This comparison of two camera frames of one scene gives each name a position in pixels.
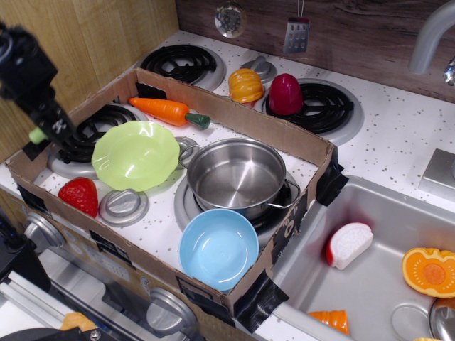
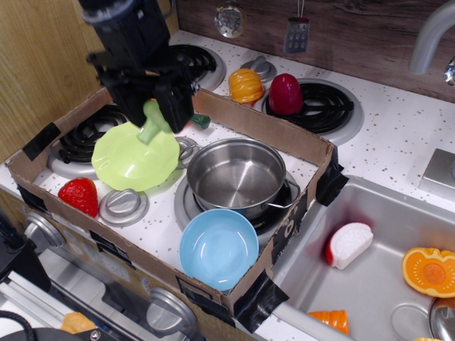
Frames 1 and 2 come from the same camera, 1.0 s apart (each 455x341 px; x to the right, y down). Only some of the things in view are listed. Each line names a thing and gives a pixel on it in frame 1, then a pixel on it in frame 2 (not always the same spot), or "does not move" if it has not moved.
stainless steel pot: (237, 173) does not move
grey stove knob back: (266, 69) does not move
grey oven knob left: (43, 233) does not move
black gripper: (25, 75) to (136, 60)
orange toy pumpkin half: (430, 271) does not move
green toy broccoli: (37, 136) to (154, 123)
